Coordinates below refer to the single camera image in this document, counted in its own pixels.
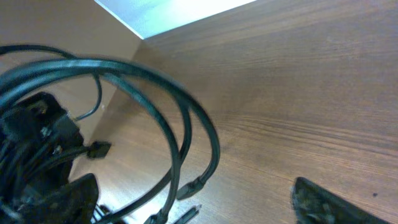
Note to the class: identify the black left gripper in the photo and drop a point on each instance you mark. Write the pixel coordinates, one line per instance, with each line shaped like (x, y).
(39, 144)

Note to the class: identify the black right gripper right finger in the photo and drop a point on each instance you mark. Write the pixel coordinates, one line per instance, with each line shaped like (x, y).
(313, 204)

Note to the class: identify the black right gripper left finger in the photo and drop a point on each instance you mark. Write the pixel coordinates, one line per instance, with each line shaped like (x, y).
(45, 202)

